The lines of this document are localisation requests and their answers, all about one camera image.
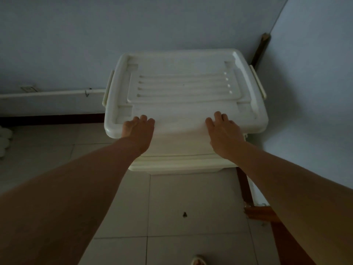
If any person's left forearm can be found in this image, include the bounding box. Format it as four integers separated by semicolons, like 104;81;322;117
0;136;144;265

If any white storage box lid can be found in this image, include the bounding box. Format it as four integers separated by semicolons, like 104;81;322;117
103;48;269;140

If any white wall pipe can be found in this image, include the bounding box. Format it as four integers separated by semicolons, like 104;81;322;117
0;89;107;100

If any white plastic storage box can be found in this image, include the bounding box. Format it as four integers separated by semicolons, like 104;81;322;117
139;132;247;158
128;154;238;175

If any person's right forearm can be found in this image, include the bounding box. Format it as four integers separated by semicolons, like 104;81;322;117
228;142;353;265

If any brown wooden furniture frame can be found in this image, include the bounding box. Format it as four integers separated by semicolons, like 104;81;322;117
237;167;316;265

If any cream box latch handle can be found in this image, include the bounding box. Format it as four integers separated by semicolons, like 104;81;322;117
249;65;268;100
102;70;115;107

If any person's left hand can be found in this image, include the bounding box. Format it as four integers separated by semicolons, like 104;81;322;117
121;115;156;156

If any brown wooden stick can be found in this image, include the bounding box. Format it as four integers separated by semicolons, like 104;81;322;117
249;33;271;70

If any person's right hand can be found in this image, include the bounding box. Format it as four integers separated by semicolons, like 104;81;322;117
205;111;246;159

